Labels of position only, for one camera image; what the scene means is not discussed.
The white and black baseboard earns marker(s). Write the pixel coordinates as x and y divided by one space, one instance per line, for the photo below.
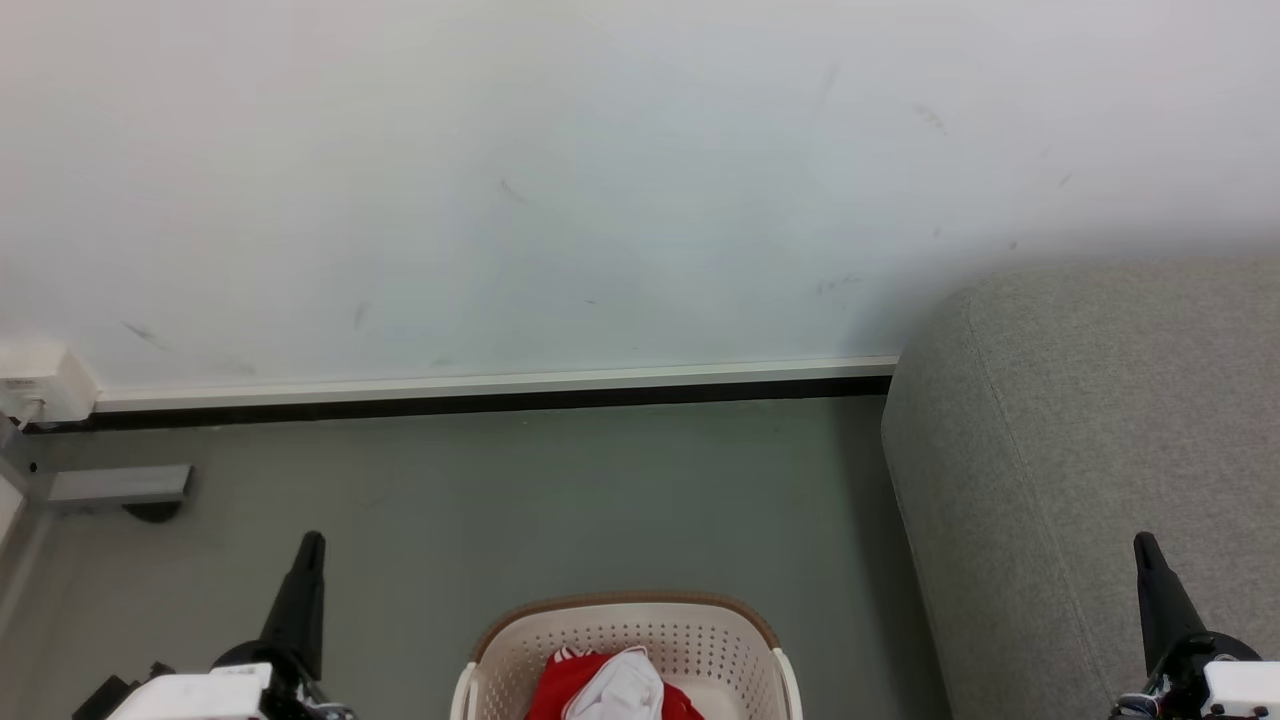
500 390

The white wall outlet box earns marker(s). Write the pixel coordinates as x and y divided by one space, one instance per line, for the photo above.
45 385

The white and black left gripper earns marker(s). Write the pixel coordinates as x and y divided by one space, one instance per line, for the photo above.
200 695

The grey fabric sofa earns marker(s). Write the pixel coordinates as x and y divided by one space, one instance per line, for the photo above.
1050 450

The cream perforated plastic laundry basket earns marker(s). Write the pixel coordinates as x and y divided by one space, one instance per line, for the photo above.
700 650

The black round foot pad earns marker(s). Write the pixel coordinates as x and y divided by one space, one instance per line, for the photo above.
155 511

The grey metal furniture foot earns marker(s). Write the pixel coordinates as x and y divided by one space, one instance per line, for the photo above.
120 485

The grey metal furniture post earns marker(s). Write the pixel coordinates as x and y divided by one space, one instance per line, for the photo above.
18 500

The red shorts with white stripe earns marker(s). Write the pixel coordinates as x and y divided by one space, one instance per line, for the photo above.
558 688

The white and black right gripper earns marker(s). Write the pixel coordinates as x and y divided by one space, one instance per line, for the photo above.
1240 690

